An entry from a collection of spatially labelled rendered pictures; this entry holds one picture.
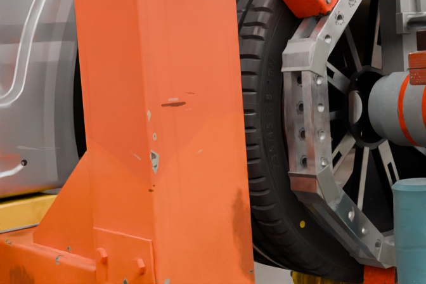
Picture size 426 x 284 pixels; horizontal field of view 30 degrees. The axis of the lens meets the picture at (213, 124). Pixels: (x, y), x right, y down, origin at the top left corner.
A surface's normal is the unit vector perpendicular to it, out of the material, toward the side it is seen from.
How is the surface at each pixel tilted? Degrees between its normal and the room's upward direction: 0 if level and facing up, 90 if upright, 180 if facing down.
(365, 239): 90
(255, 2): 53
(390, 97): 71
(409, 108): 86
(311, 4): 135
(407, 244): 90
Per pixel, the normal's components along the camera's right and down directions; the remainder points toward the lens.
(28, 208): 0.63, 0.01
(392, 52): -0.77, 0.11
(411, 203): -0.52, 0.06
